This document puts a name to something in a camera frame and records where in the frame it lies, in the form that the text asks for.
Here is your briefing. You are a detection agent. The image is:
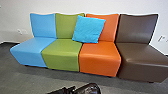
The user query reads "green sofa seat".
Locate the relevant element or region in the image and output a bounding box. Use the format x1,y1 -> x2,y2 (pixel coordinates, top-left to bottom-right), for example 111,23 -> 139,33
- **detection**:
40,12 -> 86,73

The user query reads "white wall outlet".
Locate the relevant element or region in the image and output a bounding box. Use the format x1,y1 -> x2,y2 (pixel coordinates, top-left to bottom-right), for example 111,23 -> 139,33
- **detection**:
16,28 -> 28,36
157,34 -> 168,43

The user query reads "blue square cushion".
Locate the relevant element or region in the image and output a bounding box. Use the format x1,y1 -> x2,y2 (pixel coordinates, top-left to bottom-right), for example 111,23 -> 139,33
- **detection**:
71,14 -> 107,45

